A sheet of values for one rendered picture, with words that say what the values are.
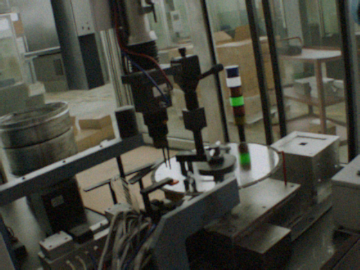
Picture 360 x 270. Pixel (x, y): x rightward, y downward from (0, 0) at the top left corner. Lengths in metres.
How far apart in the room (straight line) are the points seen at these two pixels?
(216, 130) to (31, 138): 0.74
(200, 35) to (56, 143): 0.69
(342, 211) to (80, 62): 0.76
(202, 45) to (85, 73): 0.76
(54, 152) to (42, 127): 0.10
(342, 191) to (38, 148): 1.01
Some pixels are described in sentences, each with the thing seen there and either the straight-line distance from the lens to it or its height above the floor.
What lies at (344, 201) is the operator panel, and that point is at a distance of 1.09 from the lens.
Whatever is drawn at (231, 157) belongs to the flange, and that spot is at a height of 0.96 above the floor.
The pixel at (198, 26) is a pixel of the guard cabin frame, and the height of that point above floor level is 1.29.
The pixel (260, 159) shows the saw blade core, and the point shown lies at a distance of 1.11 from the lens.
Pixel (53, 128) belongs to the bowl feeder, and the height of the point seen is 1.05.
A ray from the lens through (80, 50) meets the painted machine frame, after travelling 0.99.
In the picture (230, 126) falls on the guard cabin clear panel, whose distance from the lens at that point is 1.70.
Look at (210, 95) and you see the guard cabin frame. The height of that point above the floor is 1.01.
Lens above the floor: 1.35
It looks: 17 degrees down
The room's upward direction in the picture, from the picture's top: 11 degrees counter-clockwise
